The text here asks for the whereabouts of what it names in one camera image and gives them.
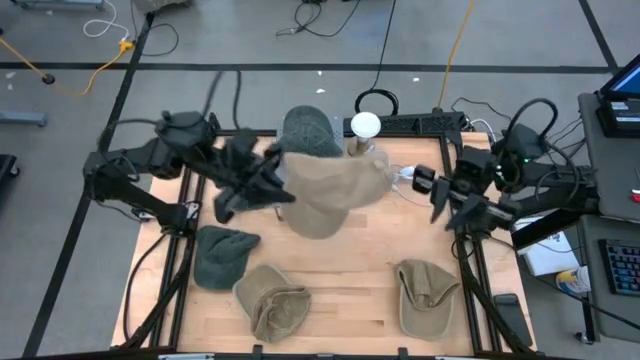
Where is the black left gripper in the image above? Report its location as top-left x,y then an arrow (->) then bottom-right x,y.
214,128 -> 298,225

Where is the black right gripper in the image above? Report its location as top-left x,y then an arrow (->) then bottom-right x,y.
412,164 -> 517,232

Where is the tan corduroy cap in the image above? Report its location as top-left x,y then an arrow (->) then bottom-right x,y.
280,148 -> 395,241
393,258 -> 462,343
232,263 -> 313,345

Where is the black power strip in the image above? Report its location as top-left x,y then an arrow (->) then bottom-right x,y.
372,111 -> 467,134

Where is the black support bar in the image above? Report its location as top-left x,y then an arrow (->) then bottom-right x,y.
509,207 -> 585,251

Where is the white mushroom lamp brass base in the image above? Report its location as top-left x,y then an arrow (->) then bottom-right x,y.
348,111 -> 383,159

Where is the white box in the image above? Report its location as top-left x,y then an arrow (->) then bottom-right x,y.
514,217 -> 581,278

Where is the black phone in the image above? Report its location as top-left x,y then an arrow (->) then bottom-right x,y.
492,292 -> 534,349

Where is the white canister yellow blue label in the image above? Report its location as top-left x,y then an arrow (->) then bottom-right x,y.
555,266 -> 593,296

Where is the grey desk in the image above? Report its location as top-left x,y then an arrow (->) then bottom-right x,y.
577,92 -> 640,224
574,214 -> 640,345

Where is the black keyboard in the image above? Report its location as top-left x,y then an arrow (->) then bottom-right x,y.
598,238 -> 640,298

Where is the black laptop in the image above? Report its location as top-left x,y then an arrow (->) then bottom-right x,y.
594,53 -> 640,139

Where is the beige grey floor object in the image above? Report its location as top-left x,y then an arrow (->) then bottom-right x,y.
132,0 -> 194,14

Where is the grey metal furniture foot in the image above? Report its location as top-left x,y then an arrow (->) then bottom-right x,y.
0,110 -> 49,128

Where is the grey metal cart base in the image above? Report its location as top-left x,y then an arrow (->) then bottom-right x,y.
9,0 -> 107,11

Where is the white lamp cable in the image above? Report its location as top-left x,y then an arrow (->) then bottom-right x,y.
389,162 -> 432,209

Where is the black aluminium table frame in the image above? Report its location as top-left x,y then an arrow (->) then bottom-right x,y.
119,112 -> 539,360

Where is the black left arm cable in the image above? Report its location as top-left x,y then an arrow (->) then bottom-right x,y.
201,69 -> 243,132

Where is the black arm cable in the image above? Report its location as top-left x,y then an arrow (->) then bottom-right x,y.
502,97 -> 559,151
201,69 -> 243,132

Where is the black coiled cable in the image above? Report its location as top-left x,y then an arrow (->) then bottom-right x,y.
353,0 -> 400,117

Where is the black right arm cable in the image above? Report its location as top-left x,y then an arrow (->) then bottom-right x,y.
502,97 -> 559,151

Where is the black floor cable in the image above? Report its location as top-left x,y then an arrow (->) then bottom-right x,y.
130,9 -> 180,58
275,0 -> 362,39
524,272 -> 640,331

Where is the yellow extension cable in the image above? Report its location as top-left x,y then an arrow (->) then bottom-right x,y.
436,0 -> 476,112

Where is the yellow cable with plug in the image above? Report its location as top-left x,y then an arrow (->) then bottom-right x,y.
0,37 -> 136,97

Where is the white floor cable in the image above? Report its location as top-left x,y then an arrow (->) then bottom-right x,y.
82,0 -> 132,42

